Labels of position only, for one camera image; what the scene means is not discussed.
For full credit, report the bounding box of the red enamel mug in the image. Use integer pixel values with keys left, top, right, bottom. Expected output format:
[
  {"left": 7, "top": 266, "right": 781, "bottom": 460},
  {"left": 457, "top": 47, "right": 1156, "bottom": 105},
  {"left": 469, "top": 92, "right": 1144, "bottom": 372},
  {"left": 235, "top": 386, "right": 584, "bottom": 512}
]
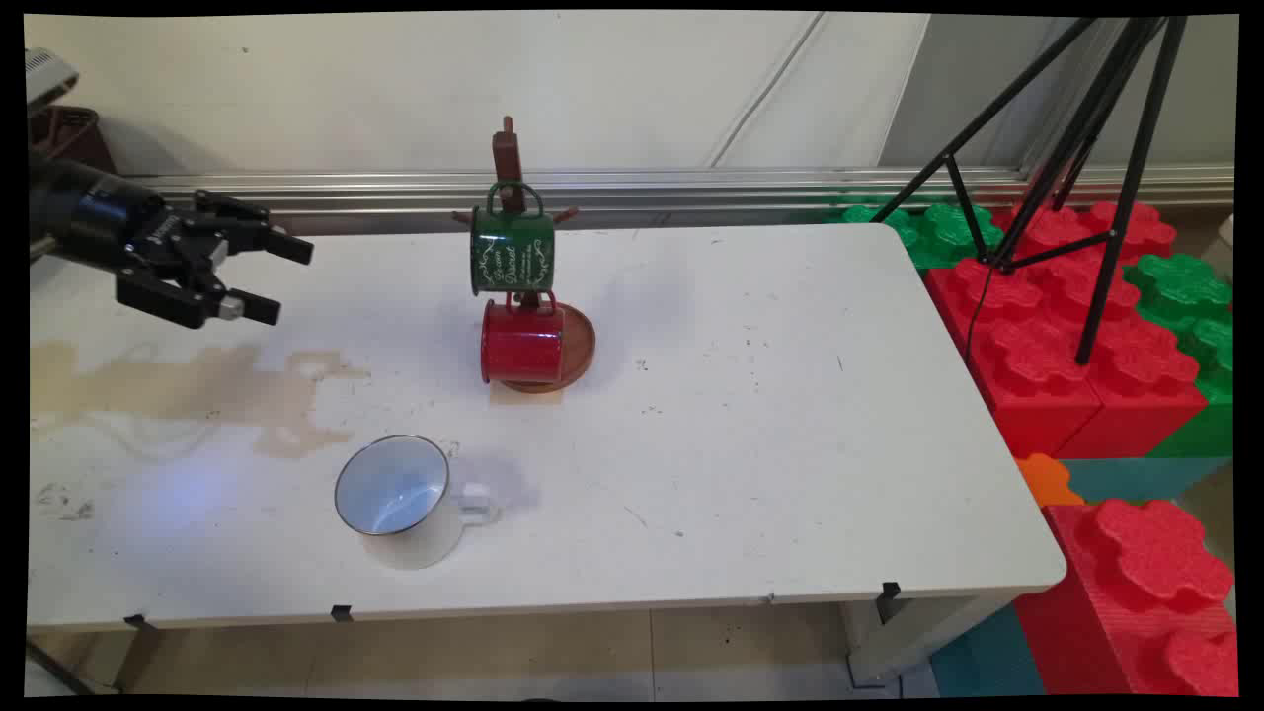
[{"left": 480, "top": 290, "right": 568, "bottom": 387}]

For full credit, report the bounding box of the white enamel mug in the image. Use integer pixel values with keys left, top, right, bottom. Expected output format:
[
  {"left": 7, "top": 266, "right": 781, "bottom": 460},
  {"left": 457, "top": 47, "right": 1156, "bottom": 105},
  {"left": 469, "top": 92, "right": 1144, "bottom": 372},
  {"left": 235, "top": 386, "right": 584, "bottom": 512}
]
[{"left": 333, "top": 434, "right": 503, "bottom": 572}]

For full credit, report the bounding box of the orange foam piece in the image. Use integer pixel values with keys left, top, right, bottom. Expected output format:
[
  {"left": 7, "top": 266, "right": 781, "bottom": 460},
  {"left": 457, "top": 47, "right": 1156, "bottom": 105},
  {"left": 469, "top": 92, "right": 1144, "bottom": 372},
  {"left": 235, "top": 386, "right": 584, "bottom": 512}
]
[{"left": 1013, "top": 452, "right": 1086, "bottom": 511}]

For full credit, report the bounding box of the tall green foam block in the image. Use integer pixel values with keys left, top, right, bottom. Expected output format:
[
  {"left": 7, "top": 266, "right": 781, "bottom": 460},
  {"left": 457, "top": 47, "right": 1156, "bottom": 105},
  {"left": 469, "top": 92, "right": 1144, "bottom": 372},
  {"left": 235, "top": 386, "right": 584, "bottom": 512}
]
[{"left": 1123, "top": 252, "right": 1236, "bottom": 460}]

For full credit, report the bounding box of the black tripod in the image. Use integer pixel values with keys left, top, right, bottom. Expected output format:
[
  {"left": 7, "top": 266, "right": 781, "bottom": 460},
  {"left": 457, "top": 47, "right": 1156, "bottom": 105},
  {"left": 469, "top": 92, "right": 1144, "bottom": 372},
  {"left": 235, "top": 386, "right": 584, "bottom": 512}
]
[{"left": 869, "top": 15, "right": 1189, "bottom": 367}]

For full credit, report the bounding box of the dark brown woven basket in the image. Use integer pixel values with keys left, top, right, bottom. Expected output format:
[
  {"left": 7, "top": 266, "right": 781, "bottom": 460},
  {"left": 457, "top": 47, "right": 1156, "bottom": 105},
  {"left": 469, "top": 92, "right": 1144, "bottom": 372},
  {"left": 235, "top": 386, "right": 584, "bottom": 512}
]
[{"left": 28, "top": 105, "right": 116, "bottom": 176}]

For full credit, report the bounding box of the green enamel mug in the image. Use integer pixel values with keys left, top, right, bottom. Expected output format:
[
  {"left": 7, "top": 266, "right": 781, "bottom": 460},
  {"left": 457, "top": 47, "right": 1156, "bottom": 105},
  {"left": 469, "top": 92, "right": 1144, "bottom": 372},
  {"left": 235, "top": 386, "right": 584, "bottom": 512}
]
[{"left": 469, "top": 180, "right": 557, "bottom": 298}]

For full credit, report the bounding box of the large red foam block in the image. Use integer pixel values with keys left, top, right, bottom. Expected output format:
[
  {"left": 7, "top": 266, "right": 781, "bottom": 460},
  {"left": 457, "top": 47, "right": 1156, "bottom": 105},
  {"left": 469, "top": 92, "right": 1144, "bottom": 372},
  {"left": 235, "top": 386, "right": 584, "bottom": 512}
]
[{"left": 921, "top": 199, "right": 1212, "bottom": 461}]

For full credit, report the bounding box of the flat green foam block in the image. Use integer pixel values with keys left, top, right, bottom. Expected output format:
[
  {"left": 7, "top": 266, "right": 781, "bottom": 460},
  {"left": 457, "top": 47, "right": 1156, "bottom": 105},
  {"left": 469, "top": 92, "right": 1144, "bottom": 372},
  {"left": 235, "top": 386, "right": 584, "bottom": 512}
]
[{"left": 823, "top": 192, "right": 1005, "bottom": 272}]

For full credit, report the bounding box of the aluminium rail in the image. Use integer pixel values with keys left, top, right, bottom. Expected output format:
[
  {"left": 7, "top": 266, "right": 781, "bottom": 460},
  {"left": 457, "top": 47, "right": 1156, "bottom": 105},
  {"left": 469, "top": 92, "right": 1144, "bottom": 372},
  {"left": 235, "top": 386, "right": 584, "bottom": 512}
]
[{"left": 128, "top": 163, "right": 1236, "bottom": 235}]

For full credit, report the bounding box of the thin black tripod cable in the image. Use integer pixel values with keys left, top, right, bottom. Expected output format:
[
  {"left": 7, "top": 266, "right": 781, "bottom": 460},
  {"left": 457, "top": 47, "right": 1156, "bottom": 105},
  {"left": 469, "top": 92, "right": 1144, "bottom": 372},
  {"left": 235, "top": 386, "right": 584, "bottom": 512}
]
[{"left": 964, "top": 259, "right": 994, "bottom": 374}]

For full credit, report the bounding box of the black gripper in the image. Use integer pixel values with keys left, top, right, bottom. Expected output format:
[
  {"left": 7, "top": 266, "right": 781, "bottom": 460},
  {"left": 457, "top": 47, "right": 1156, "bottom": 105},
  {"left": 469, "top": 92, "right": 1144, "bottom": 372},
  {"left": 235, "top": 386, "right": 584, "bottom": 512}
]
[{"left": 28, "top": 148, "right": 316, "bottom": 331}]

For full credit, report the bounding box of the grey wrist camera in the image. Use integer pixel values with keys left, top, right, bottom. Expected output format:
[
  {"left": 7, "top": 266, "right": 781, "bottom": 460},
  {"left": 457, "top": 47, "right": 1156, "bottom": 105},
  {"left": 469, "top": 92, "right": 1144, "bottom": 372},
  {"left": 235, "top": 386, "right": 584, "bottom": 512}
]
[{"left": 25, "top": 47, "right": 81, "bottom": 113}]

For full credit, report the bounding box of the brown wooden mug tree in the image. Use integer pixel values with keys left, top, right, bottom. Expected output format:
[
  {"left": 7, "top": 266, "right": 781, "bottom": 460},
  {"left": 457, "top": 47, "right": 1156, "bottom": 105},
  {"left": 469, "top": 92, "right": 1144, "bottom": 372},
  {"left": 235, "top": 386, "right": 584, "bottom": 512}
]
[{"left": 451, "top": 116, "right": 598, "bottom": 397}]

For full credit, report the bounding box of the white table leg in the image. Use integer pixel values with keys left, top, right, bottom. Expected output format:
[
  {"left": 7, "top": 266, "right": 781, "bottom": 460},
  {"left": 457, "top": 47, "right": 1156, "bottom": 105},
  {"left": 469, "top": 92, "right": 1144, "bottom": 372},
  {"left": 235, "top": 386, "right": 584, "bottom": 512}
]
[{"left": 839, "top": 591, "right": 1020, "bottom": 689}]

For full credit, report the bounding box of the teal foam block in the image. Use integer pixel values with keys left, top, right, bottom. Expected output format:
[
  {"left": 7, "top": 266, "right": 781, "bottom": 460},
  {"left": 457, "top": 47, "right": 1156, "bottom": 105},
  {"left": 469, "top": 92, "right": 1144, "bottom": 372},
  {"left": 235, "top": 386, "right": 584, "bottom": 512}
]
[
  {"left": 1060, "top": 455, "right": 1232, "bottom": 506},
  {"left": 928, "top": 602, "right": 1048, "bottom": 698}
]

